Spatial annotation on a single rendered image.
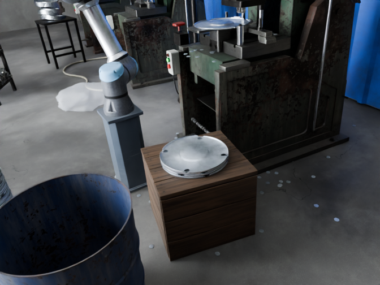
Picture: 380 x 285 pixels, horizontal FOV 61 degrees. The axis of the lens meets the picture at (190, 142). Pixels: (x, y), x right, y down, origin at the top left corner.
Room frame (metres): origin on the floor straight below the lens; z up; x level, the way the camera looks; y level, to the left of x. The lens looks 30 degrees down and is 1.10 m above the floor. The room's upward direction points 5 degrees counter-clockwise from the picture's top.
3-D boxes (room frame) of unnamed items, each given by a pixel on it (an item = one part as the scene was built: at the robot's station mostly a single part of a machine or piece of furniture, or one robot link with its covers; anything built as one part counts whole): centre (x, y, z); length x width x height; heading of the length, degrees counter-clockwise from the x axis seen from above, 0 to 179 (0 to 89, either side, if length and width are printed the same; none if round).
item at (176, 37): (2.01, 0.00, 0.62); 0.10 x 0.06 x 0.20; 23
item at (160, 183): (1.16, -0.01, 0.18); 0.40 x 0.38 x 0.35; 106
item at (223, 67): (1.63, -0.57, 0.45); 0.92 x 0.12 x 0.90; 113
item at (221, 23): (1.77, -0.22, 0.78); 0.29 x 0.29 x 0.01
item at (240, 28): (1.60, -0.29, 0.75); 0.03 x 0.03 x 0.10; 23
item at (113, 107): (1.52, 0.34, 0.50); 0.15 x 0.15 x 0.10
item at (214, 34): (1.75, -0.17, 0.72); 0.25 x 0.14 x 0.14; 113
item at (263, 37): (1.66, -0.40, 0.76); 0.17 x 0.06 x 0.10; 23
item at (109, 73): (1.52, 0.34, 0.62); 0.13 x 0.12 x 0.14; 165
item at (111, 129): (1.52, 0.34, 0.23); 0.19 x 0.19 x 0.45; 28
